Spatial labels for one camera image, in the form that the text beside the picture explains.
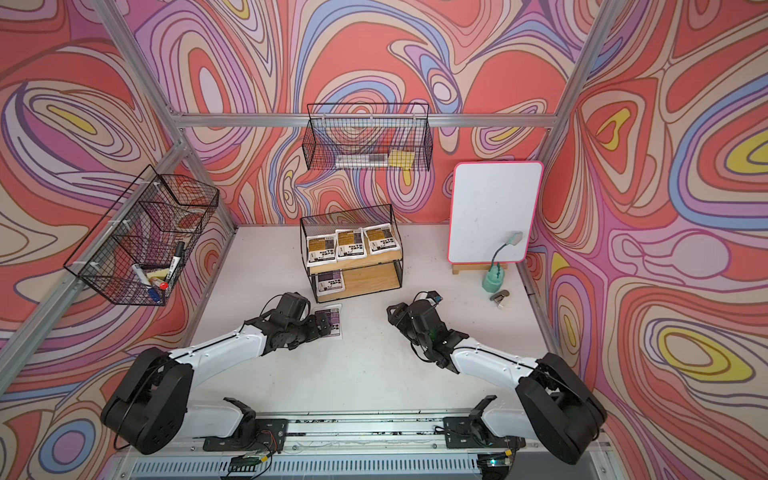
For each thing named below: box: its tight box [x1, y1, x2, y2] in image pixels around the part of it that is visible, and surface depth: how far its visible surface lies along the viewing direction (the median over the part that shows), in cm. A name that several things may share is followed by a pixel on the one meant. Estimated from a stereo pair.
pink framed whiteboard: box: [448, 161, 544, 264], surface depth 97 cm
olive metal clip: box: [489, 289, 510, 308], surface depth 100 cm
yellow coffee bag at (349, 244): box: [335, 228, 366, 261], surface depth 93 cm
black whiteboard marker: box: [165, 241, 185, 284], surface depth 70 cm
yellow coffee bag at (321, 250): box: [306, 233, 337, 267], surface depth 91 cm
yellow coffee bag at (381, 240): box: [363, 223, 401, 256], surface depth 93 cm
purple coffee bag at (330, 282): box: [316, 269, 345, 297], surface depth 101 cm
